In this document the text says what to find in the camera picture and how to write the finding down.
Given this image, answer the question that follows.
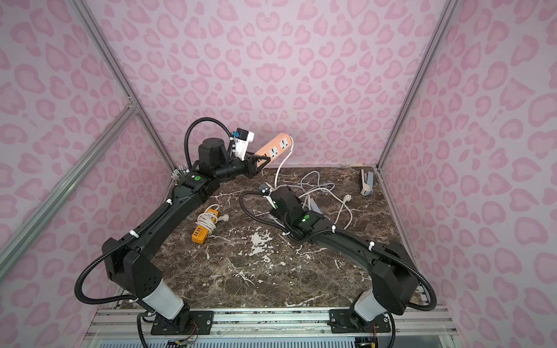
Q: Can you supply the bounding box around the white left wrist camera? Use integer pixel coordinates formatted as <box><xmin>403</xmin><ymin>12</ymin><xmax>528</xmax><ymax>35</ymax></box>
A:
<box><xmin>231</xmin><ymin>128</ymin><xmax>255</xmax><ymax>161</ymax></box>

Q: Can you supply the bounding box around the pink power strip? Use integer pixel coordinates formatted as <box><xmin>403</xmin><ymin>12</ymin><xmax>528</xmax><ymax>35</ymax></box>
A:
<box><xmin>255</xmin><ymin>133</ymin><xmax>293</xmax><ymax>162</ymax></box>

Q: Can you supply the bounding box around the white cord of pink strip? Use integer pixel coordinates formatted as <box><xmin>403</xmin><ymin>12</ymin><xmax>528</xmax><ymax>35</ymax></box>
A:
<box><xmin>272</xmin><ymin>137</ymin><xmax>354</xmax><ymax>231</ymax></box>

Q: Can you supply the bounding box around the white cord of yellow strip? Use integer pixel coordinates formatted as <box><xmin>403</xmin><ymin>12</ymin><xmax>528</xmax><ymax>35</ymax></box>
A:
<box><xmin>194</xmin><ymin>204</ymin><xmax>231</xmax><ymax>236</ymax></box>

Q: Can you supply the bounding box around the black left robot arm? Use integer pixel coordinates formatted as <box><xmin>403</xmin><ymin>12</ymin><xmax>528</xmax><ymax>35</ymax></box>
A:
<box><xmin>74</xmin><ymin>128</ymin><xmax>271</xmax><ymax>336</ymax></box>

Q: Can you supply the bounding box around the grey stapler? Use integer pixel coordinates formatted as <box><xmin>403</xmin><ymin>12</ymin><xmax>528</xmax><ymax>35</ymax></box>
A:
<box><xmin>360</xmin><ymin>169</ymin><xmax>374</xmax><ymax>197</ymax></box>

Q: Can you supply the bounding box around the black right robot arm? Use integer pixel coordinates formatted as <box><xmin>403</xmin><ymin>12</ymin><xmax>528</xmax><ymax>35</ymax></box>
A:
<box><xmin>239</xmin><ymin>187</ymin><xmax>437</xmax><ymax>333</ymax></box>

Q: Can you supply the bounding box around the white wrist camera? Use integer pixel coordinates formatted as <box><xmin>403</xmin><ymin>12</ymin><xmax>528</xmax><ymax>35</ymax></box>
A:
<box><xmin>231</xmin><ymin>128</ymin><xmax>255</xmax><ymax>161</ymax></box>
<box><xmin>258</xmin><ymin>183</ymin><xmax>274</xmax><ymax>196</ymax></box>

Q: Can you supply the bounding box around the grey-blue power strip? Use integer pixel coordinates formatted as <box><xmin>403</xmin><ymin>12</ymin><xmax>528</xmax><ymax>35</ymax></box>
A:
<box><xmin>305</xmin><ymin>196</ymin><xmax>322</xmax><ymax>214</ymax></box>

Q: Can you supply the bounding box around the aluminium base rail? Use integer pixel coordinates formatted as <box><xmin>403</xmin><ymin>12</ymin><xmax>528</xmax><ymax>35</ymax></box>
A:
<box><xmin>82</xmin><ymin>306</ymin><xmax>458</xmax><ymax>348</ymax></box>

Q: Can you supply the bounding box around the pink pencil cup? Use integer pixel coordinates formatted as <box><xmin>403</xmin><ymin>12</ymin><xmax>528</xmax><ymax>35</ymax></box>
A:
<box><xmin>171</xmin><ymin>166</ymin><xmax>187</xmax><ymax>182</ymax></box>

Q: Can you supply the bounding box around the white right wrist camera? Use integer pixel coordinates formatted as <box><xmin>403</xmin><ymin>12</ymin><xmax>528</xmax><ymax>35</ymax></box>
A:
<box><xmin>258</xmin><ymin>183</ymin><xmax>274</xmax><ymax>196</ymax></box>

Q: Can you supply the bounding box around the yellow power strip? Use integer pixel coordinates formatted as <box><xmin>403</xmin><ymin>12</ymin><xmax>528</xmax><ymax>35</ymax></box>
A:
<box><xmin>191</xmin><ymin>204</ymin><xmax>219</xmax><ymax>244</ymax></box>

